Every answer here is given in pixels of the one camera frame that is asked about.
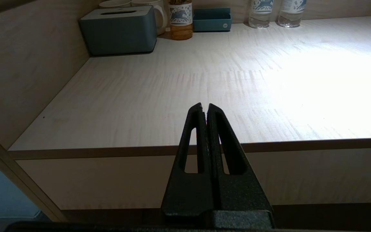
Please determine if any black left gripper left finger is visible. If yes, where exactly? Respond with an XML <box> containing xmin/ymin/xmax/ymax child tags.
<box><xmin>161</xmin><ymin>103</ymin><xmax>216</xmax><ymax>217</ymax></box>

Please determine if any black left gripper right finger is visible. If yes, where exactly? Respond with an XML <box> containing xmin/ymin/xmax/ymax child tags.
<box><xmin>206</xmin><ymin>103</ymin><xmax>274</xmax><ymax>227</ymax></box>

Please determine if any amber tea bottle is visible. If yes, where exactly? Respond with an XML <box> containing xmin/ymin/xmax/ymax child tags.
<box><xmin>168</xmin><ymin>0</ymin><xmax>194</xmax><ymax>40</ymax></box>

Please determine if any small blue tray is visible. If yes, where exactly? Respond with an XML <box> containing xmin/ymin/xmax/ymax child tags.
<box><xmin>193</xmin><ymin>8</ymin><xmax>233</xmax><ymax>32</ymax></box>

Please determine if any grey-blue tissue box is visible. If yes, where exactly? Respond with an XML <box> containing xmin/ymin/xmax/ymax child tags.
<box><xmin>79</xmin><ymin>5</ymin><xmax>158</xmax><ymax>56</ymax></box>

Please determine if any clear water bottle blue label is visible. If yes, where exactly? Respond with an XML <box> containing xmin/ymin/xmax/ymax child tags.
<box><xmin>277</xmin><ymin>0</ymin><xmax>307</xmax><ymax>28</ymax></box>
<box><xmin>248</xmin><ymin>0</ymin><xmax>273</xmax><ymax>29</ymax></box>

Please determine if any white ceramic cup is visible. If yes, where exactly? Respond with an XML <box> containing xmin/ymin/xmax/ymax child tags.
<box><xmin>99</xmin><ymin>0</ymin><xmax>132</xmax><ymax>9</ymax></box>
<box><xmin>131</xmin><ymin>0</ymin><xmax>168</xmax><ymax>35</ymax></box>

